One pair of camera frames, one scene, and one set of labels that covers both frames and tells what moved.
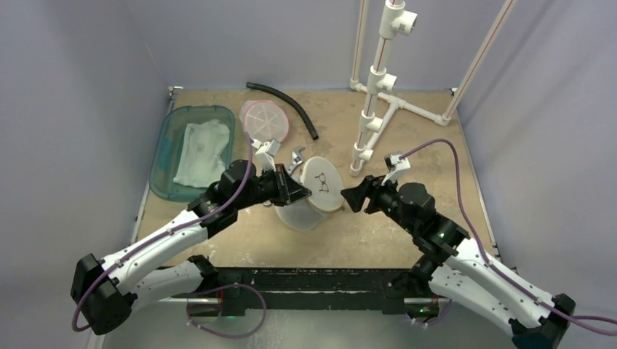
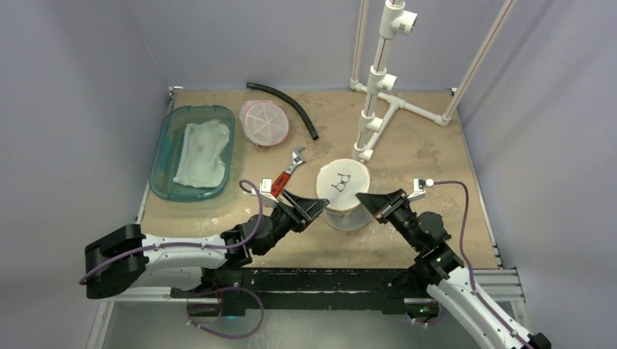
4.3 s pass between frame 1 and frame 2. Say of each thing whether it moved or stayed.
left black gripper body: moved
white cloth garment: stayed
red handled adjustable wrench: stayed
